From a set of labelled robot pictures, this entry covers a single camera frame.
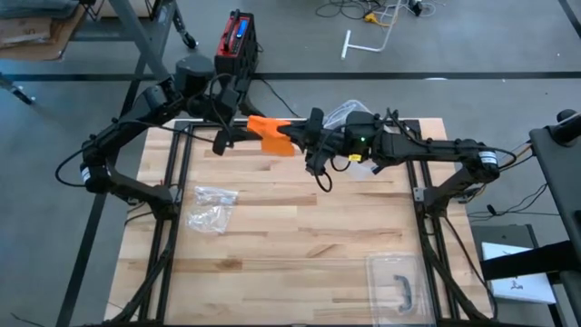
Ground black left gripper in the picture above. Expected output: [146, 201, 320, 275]
[199, 74, 268, 157]

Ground clear plastic lid black handle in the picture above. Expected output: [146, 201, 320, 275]
[365, 253, 438, 327]

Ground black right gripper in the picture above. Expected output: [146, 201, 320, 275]
[277, 107, 388, 165]

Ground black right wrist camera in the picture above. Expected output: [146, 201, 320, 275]
[304, 152, 330, 177]

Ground black table frame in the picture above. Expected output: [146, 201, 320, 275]
[103, 118, 498, 327]

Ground white T-shaped pipe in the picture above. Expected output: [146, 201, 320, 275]
[340, 0, 405, 61]

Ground grey metal table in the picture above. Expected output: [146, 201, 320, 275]
[72, 0, 200, 109]

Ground cardboard box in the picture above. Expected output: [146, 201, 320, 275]
[0, 4, 87, 63]

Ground red black power station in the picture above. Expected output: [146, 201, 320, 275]
[213, 8, 261, 76]

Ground orange elastic bandage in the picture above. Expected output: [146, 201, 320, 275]
[247, 114, 297, 158]

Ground white paper box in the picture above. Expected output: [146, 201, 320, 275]
[480, 242, 557, 305]

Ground clear plastic bin black handles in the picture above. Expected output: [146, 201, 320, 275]
[324, 99, 400, 182]

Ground grey flat box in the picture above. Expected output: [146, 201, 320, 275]
[471, 224, 539, 255]

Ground loose side cables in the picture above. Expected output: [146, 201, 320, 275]
[453, 140, 562, 224]

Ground black clamp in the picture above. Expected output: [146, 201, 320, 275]
[118, 190, 143, 206]

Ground black floor power cable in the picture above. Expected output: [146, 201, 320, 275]
[256, 74, 301, 119]

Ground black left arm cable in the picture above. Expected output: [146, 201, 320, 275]
[207, 72, 237, 137]

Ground tangled floor cables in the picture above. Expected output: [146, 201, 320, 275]
[315, 0, 437, 22]

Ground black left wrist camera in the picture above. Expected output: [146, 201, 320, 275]
[217, 88, 241, 114]

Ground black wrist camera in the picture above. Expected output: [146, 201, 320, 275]
[304, 152, 330, 177]
[217, 88, 241, 114]

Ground grey caster leg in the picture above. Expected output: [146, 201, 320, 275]
[0, 72, 36, 106]

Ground black grey side desk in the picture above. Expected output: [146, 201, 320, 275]
[480, 108, 581, 327]

